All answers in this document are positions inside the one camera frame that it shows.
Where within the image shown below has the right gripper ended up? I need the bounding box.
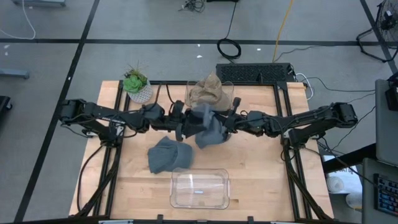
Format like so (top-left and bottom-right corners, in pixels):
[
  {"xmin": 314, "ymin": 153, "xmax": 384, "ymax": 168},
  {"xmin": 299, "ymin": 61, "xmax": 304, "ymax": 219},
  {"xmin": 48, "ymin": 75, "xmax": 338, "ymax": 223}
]
[{"xmin": 222, "ymin": 96, "xmax": 250, "ymax": 139}]

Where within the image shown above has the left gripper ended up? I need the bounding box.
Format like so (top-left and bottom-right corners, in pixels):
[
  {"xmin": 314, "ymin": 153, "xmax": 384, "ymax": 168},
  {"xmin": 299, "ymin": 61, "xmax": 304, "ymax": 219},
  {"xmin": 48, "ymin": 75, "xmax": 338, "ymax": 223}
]
[{"xmin": 167, "ymin": 99, "xmax": 203, "ymax": 142}]

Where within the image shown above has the clear plastic bin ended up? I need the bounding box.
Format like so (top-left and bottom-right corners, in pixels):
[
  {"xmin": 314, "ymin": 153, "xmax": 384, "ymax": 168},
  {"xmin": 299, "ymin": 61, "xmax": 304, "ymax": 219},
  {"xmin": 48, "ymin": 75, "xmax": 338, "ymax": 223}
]
[
  {"xmin": 185, "ymin": 80, "xmax": 235, "ymax": 114},
  {"xmin": 169, "ymin": 168, "xmax": 231, "ymax": 210}
]

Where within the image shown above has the black perforated computer case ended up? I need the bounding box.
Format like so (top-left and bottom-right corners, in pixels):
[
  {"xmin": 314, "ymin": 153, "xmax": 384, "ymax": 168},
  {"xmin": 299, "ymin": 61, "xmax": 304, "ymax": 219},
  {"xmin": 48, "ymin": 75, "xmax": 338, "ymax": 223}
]
[{"xmin": 215, "ymin": 63, "xmax": 296, "ymax": 83}]

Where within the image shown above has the succulent in white pot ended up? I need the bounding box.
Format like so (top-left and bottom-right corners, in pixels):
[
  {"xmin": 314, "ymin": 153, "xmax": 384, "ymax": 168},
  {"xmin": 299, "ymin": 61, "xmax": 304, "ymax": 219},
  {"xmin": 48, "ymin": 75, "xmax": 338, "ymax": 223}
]
[{"xmin": 123, "ymin": 60, "xmax": 154, "ymax": 104}]

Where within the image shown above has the white paper roll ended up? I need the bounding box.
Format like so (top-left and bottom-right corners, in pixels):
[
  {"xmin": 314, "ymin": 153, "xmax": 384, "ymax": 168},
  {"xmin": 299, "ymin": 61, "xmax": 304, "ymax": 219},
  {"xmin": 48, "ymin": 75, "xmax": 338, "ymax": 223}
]
[
  {"xmin": 345, "ymin": 192, "xmax": 363, "ymax": 210},
  {"xmin": 326, "ymin": 175, "xmax": 345, "ymax": 194}
]

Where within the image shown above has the black floor beam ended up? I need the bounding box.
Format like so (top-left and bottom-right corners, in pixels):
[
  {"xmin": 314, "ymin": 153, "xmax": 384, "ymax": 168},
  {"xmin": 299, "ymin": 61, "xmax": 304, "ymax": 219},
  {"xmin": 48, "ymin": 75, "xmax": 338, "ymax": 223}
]
[{"xmin": 322, "ymin": 143, "xmax": 377, "ymax": 174}]

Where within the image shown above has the grey cabinet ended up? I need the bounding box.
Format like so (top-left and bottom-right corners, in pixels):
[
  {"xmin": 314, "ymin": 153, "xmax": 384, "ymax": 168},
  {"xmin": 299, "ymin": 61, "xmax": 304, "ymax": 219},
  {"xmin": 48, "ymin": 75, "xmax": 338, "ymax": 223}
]
[{"xmin": 361, "ymin": 157, "xmax": 398, "ymax": 224}]

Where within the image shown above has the grey desk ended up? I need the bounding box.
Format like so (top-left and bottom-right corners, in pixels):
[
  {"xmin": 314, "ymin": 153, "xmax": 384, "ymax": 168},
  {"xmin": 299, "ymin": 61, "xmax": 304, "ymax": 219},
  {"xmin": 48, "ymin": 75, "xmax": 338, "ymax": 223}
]
[{"xmin": 374, "ymin": 78, "xmax": 398, "ymax": 166}]

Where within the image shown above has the black desk device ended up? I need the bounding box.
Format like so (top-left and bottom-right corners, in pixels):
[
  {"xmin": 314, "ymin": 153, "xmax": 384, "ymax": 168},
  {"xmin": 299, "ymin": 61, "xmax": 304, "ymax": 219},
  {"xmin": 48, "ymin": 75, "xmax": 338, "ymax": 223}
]
[{"xmin": 385, "ymin": 72, "xmax": 398, "ymax": 112}]

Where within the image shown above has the black keypad console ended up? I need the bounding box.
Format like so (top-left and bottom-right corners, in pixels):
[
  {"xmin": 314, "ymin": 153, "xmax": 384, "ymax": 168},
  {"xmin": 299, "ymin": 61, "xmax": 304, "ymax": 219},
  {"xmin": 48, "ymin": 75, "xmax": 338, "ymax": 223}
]
[{"xmin": 374, "ymin": 173, "xmax": 398, "ymax": 218}]

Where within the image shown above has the grey metal floor bar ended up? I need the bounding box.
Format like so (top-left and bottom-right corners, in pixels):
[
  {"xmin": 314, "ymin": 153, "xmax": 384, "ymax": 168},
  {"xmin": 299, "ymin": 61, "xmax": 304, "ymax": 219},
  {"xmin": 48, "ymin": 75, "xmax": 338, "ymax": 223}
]
[{"xmin": 0, "ymin": 68, "xmax": 30, "ymax": 80}]

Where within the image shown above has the black rounded object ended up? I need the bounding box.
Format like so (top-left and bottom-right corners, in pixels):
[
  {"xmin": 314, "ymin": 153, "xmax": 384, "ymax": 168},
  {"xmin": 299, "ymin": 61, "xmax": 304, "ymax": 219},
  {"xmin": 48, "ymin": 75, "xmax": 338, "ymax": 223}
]
[{"xmin": 0, "ymin": 95, "xmax": 14, "ymax": 119}]

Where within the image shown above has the black standing fan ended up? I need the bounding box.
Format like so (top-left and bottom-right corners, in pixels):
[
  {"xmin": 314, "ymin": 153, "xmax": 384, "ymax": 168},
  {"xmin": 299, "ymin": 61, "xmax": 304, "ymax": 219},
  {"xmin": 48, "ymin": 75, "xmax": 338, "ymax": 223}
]
[{"xmin": 356, "ymin": 0, "xmax": 398, "ymax": 63}]

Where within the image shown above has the grey furniture base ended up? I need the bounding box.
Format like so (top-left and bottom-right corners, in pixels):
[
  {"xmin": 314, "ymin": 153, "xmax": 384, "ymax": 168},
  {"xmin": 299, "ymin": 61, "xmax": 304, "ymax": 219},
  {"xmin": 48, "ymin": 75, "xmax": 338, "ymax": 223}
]
[{"xmin": 11, "ymin": 0, "xmax": 67, "ymax": 7}]

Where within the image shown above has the black aluminium table frame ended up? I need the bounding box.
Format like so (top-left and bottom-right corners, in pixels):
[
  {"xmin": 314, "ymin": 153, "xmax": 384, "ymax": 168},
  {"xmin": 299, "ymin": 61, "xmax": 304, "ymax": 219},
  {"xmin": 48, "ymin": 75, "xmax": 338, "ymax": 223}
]
[{"xmin": 70, "ymin": 80, "xmax": 335, "ymax": 224}]

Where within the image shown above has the coiled black cable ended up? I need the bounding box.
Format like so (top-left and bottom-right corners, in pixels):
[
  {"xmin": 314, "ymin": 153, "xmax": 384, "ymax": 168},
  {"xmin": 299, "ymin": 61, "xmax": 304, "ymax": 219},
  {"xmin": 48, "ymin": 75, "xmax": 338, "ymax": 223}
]
[{"xmin": 216, "ymin": 0, "xmax": 243, "ymax": 60}]

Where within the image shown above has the white computer cable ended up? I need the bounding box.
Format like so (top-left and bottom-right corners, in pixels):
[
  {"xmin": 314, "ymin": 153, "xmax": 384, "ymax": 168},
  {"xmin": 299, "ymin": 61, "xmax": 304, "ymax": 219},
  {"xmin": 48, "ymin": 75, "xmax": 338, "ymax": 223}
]
[{"xmin": 294, "ymin": 72, "xmax": 313, "ymax": 101}]

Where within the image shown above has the yellow cable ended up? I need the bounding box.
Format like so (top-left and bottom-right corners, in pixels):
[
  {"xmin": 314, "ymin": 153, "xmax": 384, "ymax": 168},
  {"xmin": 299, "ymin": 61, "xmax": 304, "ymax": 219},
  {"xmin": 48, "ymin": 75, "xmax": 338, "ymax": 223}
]
[{"xmin": 272, "ymin": 0, "xmax": 295, "ymax": 63}]

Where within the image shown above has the tangled black cable bundle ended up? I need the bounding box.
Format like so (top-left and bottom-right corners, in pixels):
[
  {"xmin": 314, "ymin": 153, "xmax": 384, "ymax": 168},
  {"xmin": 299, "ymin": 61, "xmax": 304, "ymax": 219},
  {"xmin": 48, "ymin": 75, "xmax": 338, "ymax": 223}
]
[{"xmin": 178, "ymin": 0, "xmax": 206, "ymax": 13}]

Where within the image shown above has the thin black cable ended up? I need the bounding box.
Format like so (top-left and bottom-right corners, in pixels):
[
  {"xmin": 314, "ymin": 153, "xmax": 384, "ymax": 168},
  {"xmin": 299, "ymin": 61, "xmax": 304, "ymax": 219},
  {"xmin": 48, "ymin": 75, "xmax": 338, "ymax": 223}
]
[
  {"xmin": 330, "ymin": 106, "xmax": 376, "ymax": 151},
  {"xmin": 346, "ymin": 92, "xmax": 376, "ymax": 105},
  {"xmin": 306, "ymin": 77, "xmax": 376, "ymax": 93}
]

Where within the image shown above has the black hanging arm cable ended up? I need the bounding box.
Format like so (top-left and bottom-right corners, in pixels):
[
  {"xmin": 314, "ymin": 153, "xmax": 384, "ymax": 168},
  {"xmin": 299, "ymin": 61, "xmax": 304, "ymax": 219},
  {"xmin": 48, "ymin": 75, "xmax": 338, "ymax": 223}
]
[{"xmin": 76, "ymin": 144, "xmax": 105, "ymax": 214}]

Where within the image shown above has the white floor cable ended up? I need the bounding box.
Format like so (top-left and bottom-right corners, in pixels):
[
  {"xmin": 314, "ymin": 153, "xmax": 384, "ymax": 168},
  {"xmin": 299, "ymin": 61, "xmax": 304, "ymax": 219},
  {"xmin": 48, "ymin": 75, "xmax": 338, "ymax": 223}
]
[{"xmin": 0, "ymin": 0, "xmax": 37, "ymax": 40}]

